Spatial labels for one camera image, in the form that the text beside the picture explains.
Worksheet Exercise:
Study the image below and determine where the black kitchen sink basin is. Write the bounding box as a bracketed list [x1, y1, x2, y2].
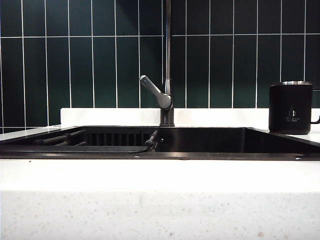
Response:
[0, 124, 320, 161]

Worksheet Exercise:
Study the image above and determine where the black steel-rimmed mug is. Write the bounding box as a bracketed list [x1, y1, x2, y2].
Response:
[268, 80, 320, 135]

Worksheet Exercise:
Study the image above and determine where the grey faucet lever handle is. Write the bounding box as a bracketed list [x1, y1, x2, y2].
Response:
[139, 74, 174, 110]

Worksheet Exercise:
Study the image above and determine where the black sink drain basket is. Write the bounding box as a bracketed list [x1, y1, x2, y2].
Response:
[32, 128, 160, 154]

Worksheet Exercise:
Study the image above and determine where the tall chrome faucet spout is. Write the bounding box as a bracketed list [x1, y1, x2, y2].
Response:
[159, 0, 175, 127]

